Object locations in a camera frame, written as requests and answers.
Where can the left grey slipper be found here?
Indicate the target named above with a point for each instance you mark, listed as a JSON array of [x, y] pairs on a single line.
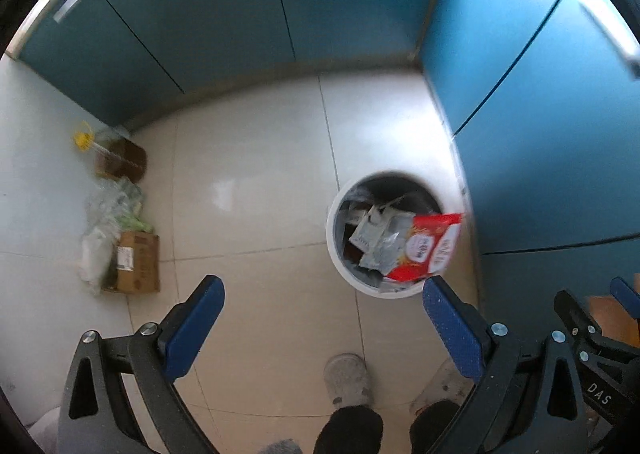
[[348, 382]]

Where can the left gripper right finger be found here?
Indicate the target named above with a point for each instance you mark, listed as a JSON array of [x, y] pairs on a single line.
[[521, 402]]

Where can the right grey slipper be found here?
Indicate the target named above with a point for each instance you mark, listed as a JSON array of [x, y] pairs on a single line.
[[446, 385]]

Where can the plastic bags pile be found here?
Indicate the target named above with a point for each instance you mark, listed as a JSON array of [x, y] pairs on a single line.
[[114, 207]]

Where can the grey white foil packet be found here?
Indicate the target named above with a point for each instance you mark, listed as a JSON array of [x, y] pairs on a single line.
[[377, 237]]

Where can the small cardboard box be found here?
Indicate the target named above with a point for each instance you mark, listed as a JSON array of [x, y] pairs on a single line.
[[137, 263]]

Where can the blue kitchen cabinets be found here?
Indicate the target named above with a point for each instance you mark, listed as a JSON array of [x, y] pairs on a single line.
[[542, 97]]

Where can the left black trouser leg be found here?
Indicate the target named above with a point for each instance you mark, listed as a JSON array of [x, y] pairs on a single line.
[[351, 430]]

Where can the black trouser leg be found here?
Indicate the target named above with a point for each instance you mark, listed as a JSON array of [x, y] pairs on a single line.
[[430, 423], [351, 430]]

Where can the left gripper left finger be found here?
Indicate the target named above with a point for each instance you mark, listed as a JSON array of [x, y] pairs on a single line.
[[96, 415]]

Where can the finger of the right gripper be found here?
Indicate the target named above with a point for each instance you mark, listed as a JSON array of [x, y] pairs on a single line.
[[581, 327], [626, 296]]

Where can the grey slipper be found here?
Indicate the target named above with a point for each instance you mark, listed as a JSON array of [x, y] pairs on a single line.
[[348, 382], [446, 385]]

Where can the right black trouser leg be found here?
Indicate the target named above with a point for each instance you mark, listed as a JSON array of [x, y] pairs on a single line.
[[430, 423]]

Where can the cooking oil bottle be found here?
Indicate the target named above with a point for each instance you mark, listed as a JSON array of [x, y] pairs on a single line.
[[115, 156]]

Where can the red white snack bag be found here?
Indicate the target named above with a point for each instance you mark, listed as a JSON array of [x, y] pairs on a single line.
[[425, 248]]

